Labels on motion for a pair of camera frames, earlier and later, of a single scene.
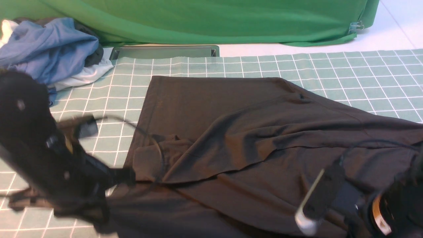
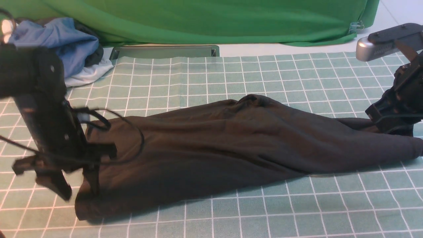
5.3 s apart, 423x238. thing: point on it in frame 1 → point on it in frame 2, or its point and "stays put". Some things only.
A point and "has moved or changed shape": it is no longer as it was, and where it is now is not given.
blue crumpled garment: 50,54 stays put
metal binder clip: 354,26 stays put
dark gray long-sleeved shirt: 237,157 has moved or changed shape
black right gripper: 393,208 → 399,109
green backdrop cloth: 128,22 stays put
